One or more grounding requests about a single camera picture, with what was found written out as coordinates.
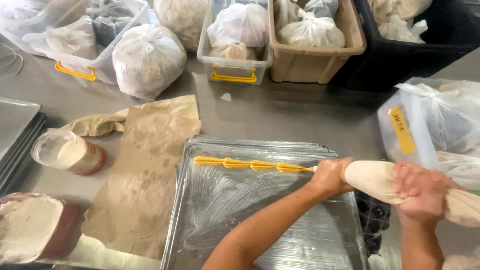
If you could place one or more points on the person's right hand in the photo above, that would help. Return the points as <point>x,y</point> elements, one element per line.
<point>423,195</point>

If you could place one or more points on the white knotted plastic bag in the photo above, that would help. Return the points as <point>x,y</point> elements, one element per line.
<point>240,24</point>

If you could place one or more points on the cream cloth piping bag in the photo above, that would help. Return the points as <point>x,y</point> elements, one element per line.
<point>371,180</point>

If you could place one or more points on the pale plastic bag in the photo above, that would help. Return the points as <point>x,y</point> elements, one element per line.
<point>463,261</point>

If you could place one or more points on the person's left hand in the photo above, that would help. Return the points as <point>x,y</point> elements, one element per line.
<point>328,180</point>

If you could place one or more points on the yellow piped dough strip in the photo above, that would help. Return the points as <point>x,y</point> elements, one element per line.
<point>237,163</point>
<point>208,161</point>
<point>264,165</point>
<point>294,168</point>

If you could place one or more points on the stack of dark metal trays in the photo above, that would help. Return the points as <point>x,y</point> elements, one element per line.
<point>17,135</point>

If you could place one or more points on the tan plastic bin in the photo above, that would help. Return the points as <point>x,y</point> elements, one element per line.
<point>315,62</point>

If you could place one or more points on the greased metal baking tray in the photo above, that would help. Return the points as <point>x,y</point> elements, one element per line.
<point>243,225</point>

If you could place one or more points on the clear plastic container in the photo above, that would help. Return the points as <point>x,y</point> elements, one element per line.
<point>388,131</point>

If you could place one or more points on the yellow tape label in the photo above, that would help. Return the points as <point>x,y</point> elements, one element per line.
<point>402,129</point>

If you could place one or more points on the large round white plastic bag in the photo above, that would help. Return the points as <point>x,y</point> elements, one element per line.
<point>148,63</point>

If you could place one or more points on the small grey plastic bag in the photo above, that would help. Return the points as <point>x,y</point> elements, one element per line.
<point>322,7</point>

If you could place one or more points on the translucent knotted plastic bag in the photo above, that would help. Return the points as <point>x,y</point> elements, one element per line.
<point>450,116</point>

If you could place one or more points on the person's right fingers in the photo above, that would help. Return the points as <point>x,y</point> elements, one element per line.
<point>407,180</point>

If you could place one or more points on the clear plastic jar of flour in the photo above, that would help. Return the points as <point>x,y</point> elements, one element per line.
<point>71,153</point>

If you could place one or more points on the person's left fingers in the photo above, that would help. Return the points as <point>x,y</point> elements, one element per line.
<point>339,167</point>

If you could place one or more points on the stained brown paper sheet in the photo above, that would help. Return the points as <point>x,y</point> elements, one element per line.
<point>146,172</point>

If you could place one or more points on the black mesh bag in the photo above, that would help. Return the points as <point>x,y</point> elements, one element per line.
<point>373,225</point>

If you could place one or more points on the red open flour bag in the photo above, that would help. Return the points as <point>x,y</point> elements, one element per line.
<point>30,228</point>

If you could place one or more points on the small white scrap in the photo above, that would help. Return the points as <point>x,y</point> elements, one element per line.
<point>225,97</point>

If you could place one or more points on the large cream plastic bag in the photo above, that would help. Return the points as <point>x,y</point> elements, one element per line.
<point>401,7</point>

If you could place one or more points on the dark filled plastic bag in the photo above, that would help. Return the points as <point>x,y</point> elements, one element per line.
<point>108,29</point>

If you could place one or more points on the plastic bag of brown contents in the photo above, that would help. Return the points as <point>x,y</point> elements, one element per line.
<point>232,51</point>

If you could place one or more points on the white tied plastic bag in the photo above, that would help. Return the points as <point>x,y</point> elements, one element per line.
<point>311,32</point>

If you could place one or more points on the black plastic bin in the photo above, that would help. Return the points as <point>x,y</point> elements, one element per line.
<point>393,63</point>

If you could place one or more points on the translucent bag of beige pieces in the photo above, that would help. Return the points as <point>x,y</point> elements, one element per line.
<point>182,20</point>

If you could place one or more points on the bare metal baking tray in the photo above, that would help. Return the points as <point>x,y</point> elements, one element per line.
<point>262,141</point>

